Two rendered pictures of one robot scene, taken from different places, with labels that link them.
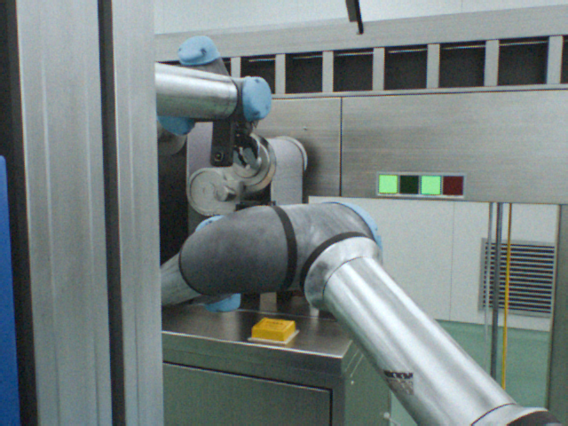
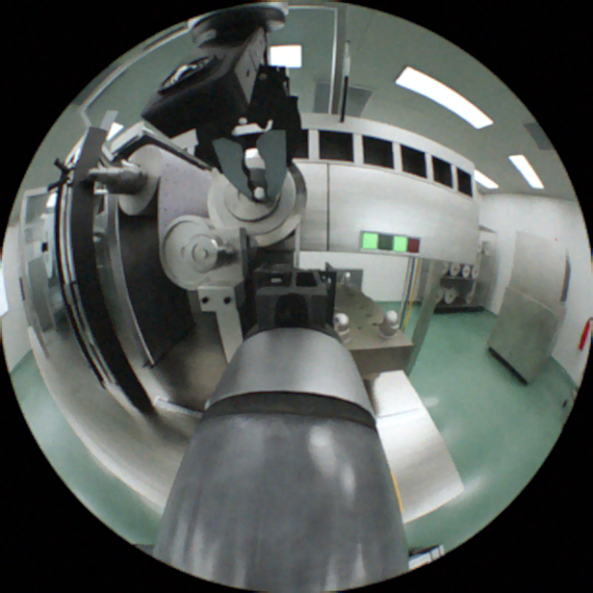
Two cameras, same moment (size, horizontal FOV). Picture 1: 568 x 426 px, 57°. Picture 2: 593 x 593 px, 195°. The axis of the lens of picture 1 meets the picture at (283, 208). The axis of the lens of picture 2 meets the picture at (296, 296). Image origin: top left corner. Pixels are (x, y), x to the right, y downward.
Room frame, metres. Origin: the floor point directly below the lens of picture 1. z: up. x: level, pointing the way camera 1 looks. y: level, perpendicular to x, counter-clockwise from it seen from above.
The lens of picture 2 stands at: (1.06, 0.11, 1.19)
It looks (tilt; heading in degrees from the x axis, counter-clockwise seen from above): 20 degrees down; 341
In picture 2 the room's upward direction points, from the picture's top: straight up
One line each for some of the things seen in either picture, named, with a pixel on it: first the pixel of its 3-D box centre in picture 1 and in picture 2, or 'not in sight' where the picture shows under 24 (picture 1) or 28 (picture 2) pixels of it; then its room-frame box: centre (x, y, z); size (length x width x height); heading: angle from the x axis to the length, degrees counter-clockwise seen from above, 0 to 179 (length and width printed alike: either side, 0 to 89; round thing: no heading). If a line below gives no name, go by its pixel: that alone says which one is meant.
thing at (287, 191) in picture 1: (287, 211); (297, 270); (1.41, -0.01, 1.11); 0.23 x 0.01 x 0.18; 160
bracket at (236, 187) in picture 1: (229, 241); (232, 336); (1.29, 0.13, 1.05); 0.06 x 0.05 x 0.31; 160
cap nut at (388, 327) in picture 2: not in sight; (389, 322); (1.24, -0.12, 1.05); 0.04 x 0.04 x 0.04
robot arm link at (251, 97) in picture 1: (155, 89); not in sight; (0.77, 0.19, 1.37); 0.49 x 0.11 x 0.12; 149
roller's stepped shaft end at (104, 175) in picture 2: not in sight; (101, 174); (1.33, 0.35, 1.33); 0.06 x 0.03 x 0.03; 160
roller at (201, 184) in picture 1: (228, 187); (219, 246); (1.47, 0.16, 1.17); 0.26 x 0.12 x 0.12; 160
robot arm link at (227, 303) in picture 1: (214, 283); not in sight; (1.04, 0.14, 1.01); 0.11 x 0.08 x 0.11; 117
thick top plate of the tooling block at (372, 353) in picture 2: not in sight; (343, 311); (1.41, -0.14, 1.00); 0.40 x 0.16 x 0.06; 160
